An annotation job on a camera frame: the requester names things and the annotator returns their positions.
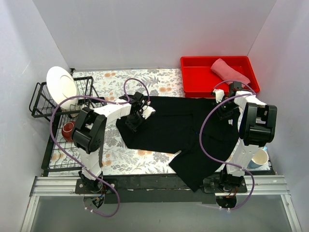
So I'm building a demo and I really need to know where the black t shirt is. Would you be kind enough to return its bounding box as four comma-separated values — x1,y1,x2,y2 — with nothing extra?
116,96,240,192

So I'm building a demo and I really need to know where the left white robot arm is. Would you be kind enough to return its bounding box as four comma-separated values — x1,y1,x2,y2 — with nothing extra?
71,92,155,193

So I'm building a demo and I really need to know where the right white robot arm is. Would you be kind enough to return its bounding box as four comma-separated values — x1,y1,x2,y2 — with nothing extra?
213,82,277,192

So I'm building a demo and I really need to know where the rolled pink t shirt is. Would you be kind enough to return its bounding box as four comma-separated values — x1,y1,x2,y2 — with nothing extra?
211,58,251,85

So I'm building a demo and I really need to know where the red plastic bin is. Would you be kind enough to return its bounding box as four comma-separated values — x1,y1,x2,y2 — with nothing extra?
180,56,260,98

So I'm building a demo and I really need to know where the floral table mat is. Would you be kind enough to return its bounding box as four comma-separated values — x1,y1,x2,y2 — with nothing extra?
50,68,184,175

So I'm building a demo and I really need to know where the blue ceramic mug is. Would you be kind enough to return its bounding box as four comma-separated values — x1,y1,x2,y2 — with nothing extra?
247,149,269,169

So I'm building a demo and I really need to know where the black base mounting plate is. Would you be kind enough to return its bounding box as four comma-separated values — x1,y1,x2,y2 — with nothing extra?
74,173,252,206

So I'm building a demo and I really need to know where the red floral bowl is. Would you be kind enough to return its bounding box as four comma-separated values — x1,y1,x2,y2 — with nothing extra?
61,121,75,143

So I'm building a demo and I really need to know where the white ceramic plate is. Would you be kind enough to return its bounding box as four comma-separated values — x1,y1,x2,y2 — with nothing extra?
46,66,78,104

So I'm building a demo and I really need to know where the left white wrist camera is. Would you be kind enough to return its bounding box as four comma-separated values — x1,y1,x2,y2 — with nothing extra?
141,106,155,119

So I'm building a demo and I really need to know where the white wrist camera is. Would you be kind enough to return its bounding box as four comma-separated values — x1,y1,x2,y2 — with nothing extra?
141,106,155,119
212,89,225,103

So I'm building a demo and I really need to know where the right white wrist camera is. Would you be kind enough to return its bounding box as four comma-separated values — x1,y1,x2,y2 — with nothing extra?
212,89,225,103

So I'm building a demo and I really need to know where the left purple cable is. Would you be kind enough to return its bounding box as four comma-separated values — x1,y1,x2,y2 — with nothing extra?
49,77,150,217

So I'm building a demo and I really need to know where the purple cable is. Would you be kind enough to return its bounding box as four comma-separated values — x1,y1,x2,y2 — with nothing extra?
49,77,150,217
199,80,256,211

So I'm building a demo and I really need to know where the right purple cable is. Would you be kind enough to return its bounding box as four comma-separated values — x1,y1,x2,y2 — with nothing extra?
199,80,256,211

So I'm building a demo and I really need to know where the black wire dish rack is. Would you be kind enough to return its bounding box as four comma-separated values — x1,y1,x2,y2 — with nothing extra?
29,82,103,173

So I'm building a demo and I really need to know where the aluminium frame rail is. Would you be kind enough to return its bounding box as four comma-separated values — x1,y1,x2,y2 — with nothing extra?
30,176,85,197

